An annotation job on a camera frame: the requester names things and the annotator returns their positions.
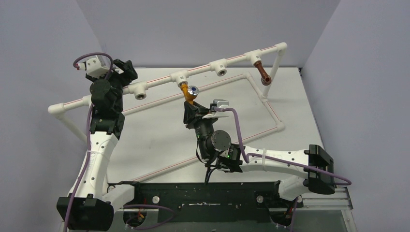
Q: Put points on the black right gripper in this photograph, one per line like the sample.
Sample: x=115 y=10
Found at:
x=196 y=114

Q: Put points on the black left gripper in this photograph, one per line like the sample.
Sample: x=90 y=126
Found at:
x=121 y=70

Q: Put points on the orange plastic faucet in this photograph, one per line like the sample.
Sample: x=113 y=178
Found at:
x=190 y=93

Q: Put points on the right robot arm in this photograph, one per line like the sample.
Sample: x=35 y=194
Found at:
x=309 y=170

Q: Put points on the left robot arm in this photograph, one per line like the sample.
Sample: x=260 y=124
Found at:
x=90 y=205

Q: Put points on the brown copper faucet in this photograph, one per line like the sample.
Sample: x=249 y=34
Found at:
x=265 y=77

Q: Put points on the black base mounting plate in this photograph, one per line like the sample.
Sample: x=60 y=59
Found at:
x=215 y=202

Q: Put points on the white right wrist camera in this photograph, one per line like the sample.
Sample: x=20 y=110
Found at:
x=216 y=109

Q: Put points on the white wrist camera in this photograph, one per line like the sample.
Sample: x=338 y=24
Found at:
x=94 y=66
x=216 y=109

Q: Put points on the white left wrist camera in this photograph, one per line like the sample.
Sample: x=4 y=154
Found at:
x=94 y=66

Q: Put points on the white PVC pipe frame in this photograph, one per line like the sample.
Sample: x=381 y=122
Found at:
x=58 y=110

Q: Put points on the aluminium table edge rail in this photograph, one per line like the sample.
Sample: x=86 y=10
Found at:
x=340 y=200

